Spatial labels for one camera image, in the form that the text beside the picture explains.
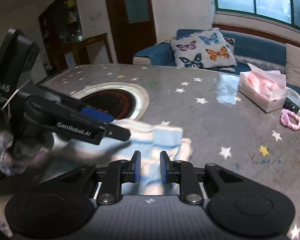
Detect beige cushion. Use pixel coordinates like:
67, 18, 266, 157
286, 43, 300, 88

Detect pink tissue pack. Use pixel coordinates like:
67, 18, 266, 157
238, 63, 288, 113

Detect grey gloved left hand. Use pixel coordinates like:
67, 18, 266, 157
0, 109, 54, 176

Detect pink scrunchie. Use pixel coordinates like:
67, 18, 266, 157
280, 109, 300, 131

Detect black car key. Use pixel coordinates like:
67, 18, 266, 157
283, 98, 300, 114

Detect round black induction cooker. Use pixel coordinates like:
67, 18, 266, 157
80, 89, 135, 120

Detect dark wooden door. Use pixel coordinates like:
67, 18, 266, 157
106, 0, 157, 64

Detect butterfly print pillow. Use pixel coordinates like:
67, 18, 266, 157
170, 28, 237, 69

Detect blue sofa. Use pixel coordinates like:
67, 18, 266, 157
133, 28, 300, 88

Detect dark wooden side table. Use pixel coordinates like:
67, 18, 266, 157
49, 33, 113, 73

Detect blue striped knit sweater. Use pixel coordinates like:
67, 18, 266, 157
41, 119, 192, 195

